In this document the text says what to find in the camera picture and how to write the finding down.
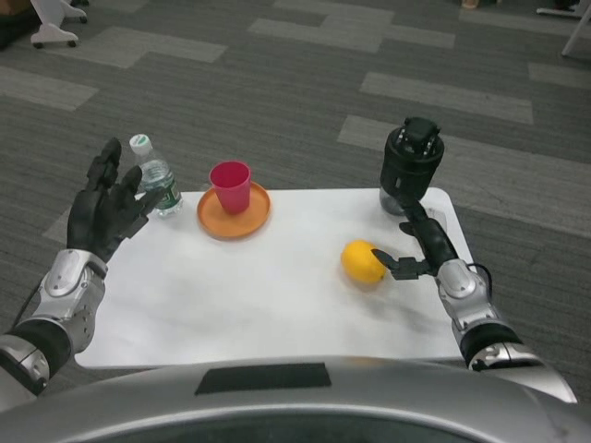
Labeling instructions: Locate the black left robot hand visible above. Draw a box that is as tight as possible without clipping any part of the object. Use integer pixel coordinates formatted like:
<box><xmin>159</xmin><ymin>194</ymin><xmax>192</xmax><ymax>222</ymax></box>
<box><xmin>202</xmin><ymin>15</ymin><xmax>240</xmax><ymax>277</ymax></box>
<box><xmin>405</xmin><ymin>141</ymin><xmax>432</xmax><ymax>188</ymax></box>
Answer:
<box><xmin>66</xmin><ymin>137</ymin><xmax>163</xmax><ymax>264</ymax></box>

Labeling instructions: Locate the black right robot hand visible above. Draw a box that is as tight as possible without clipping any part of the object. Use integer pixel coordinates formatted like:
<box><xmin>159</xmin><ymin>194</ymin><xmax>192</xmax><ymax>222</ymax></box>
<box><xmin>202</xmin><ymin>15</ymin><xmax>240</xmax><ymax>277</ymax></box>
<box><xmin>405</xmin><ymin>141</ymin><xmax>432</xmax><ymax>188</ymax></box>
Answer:
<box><xmin>369</xmin><ymin>193</ymin><xmax>460</xmax><ymax>281</ymax></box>

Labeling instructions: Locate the yellow lemon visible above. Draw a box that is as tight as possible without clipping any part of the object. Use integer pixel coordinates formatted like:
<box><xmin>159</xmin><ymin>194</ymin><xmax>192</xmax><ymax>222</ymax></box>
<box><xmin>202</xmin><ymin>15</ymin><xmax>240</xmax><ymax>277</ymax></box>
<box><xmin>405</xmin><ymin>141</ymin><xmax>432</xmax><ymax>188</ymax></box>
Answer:
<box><xmin>340</xmin><ymin>238</ymin><xmax>386</xmax><ymax>283</ymax></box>

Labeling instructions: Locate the clear plastic water bottle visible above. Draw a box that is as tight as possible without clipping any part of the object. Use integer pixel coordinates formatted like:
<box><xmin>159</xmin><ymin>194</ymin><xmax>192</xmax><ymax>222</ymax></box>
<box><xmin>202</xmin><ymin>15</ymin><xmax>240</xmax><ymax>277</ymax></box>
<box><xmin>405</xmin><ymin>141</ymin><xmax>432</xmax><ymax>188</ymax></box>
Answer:
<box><xmin>128</xmin><ymin>133</ymin><xmax>183</xmax><ymax>220</ymax></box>

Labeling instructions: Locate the orange round plate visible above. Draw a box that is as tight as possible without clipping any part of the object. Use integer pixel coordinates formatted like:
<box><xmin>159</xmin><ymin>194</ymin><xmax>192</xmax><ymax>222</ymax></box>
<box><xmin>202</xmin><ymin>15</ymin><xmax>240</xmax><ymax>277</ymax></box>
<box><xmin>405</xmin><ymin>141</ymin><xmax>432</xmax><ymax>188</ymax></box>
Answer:
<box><xmin>196</xmin><ymin>184</ymin><xmax>272</xmax><ymax>241</ymax></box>

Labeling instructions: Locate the red plastic cup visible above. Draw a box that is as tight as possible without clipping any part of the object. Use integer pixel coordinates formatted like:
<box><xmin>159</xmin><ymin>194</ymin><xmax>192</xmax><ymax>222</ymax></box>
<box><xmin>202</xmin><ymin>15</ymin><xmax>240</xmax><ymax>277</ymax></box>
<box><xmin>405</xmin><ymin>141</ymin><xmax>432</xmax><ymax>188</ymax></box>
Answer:
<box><xmin>209</xmin><ymin>160</ymin><xmax>252</xmax><ymax>215</ymax></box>

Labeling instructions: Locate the white table board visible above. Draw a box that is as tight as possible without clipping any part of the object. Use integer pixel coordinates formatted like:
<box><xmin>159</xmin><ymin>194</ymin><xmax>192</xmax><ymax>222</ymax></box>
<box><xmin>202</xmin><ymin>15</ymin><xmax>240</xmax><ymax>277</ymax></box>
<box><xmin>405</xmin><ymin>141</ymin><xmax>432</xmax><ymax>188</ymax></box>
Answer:
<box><xmin>73</xmin><ymin>187</ymin><xmax>475</xmax><ymax>369</ymax></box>

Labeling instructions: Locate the white wheeled stand base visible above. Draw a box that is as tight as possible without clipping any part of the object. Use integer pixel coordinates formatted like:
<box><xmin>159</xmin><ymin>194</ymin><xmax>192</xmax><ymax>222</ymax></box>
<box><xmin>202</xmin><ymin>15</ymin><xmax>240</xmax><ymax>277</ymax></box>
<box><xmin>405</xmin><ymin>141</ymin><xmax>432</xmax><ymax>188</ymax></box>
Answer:
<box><xmin>28</xmin><ymin>0</ymin><xmax>89</xmax><ymax>50</ymax></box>

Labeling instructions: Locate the silver robot chest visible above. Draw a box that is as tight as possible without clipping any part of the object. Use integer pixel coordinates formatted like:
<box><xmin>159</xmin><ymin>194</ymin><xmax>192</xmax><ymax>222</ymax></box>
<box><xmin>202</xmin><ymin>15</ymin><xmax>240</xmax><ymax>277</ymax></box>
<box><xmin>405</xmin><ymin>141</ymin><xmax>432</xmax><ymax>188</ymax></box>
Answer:
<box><xmin>0</xmin><ymin>355</ymin><xmax>591</xmax><ymax>443</ymax></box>

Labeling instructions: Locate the white desk leg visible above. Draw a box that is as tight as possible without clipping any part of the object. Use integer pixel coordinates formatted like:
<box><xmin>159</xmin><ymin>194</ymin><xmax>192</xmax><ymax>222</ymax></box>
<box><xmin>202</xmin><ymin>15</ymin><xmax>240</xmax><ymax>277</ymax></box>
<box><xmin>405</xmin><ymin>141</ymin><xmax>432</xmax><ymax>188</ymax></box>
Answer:
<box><xmin>535</xmin><ymin>0</ymin><xmax>591</xmax><ymax>58</ymax></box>

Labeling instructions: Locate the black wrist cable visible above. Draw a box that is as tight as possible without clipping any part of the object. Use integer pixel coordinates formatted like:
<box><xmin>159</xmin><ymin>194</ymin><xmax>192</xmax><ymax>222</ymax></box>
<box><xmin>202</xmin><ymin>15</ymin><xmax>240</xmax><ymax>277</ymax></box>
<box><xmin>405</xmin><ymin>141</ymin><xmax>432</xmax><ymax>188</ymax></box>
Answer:
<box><xmin>464</xmin><ymin>261</ymin><xmax>494</xmax><ymax>296</ymax></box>

